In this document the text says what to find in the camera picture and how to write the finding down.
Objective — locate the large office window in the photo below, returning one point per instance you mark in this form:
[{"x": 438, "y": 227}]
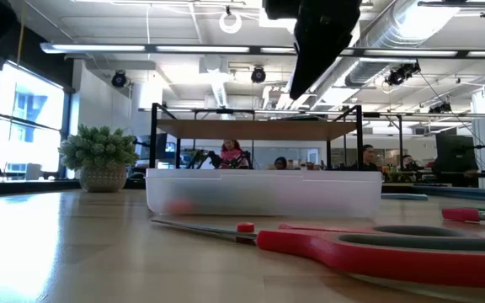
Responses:
[{"x": 28, "y": 126}]

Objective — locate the white textured plant pot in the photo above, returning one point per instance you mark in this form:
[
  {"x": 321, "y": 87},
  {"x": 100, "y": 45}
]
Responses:
[{"x": 102, "y": 180}]

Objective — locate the black monitor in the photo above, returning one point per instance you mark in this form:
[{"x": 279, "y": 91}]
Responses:
[{"x": 455, "y": 153}]

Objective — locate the black metal frame stand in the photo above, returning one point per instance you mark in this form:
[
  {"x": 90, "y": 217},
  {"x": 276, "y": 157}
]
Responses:
[{"x": 400, "y": 139}]

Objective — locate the green artificial plant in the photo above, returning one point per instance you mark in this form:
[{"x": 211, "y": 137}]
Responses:
[{"x": 97, "y": 147}]

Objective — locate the background computer monitor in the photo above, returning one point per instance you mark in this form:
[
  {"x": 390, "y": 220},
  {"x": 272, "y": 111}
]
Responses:
[{"x": 164, "y": 147}]

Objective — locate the black overhead frame beam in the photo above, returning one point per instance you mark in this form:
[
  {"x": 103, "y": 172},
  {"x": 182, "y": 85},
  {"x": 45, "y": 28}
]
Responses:
[{"x": 209, "y": 49}]

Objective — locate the pink and orange marker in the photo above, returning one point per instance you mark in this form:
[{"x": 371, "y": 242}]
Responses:
[{"x": 461, "y": 214}]

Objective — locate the white ceiling vent unit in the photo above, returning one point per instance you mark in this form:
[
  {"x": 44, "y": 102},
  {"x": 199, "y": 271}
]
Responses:
[{"x": 276, "y": 26}]

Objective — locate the translucent plastic storage box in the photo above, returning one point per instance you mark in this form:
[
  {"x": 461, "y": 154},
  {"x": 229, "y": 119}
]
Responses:
[{"x": 263, "y": 198}]

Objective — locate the person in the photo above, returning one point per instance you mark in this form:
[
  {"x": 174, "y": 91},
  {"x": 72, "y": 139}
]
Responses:
[
  {"x": 406, "y": 161},
  {"x": 280, "y": 163},
  {"x": 369, "y": 155},
  {"x": 230, "y": 153}
]

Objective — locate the black ceiling camera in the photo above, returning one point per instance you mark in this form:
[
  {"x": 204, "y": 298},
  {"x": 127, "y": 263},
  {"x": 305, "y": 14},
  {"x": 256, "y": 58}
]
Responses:
[
  {"x": 119, "y": 79},
  {"x": 258, "y": 75},
  {"x": 400, "y": 75}
]

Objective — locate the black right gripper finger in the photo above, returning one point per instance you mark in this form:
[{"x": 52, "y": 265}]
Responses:
[{"x": 318, "y": 50}]

